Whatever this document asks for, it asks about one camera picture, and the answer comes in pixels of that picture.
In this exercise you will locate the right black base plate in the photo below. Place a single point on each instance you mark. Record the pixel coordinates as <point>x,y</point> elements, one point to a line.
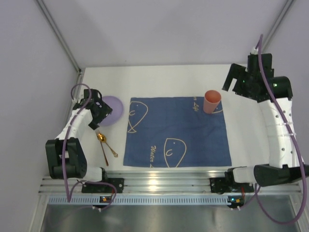
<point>220,185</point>

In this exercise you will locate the aluminium corner post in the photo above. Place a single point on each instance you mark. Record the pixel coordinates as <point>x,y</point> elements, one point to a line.
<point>51,22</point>
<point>276,24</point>

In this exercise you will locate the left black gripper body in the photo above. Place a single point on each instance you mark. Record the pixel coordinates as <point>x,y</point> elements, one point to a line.
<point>100,115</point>

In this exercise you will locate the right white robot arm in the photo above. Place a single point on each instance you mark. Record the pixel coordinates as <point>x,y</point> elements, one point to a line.
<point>274,96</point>

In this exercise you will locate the aluminium mounting rail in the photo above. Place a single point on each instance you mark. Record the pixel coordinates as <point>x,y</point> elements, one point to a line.
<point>167,182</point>

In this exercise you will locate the gold spoon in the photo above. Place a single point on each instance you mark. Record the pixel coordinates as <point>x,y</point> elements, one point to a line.
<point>105,142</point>

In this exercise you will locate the orange plastic cup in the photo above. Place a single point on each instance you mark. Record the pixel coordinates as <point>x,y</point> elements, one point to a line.
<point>212,99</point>

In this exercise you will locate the purple plastic plate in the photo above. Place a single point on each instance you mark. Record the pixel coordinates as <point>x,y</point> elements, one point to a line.
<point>117,110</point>

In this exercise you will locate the blue embroidered cloth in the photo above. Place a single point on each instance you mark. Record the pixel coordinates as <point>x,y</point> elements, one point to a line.
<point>175,132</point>

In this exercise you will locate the right aluminium corner post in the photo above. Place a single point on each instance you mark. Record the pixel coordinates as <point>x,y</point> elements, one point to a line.
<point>276,24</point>

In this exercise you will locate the slotted cable duct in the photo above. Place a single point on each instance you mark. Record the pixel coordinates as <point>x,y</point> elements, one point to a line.
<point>147,200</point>

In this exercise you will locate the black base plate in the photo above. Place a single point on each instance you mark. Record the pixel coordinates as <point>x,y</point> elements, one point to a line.
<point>111,186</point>
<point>220,185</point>

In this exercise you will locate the left aluminium corner post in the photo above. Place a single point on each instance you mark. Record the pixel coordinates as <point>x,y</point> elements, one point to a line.
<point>51,22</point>

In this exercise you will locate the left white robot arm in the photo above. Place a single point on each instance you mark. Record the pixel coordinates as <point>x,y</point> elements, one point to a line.
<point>65,155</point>

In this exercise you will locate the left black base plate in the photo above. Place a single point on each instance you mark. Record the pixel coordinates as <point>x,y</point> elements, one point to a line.
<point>111,186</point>

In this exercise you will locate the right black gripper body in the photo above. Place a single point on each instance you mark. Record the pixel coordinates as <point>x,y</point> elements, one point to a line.
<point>236,80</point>

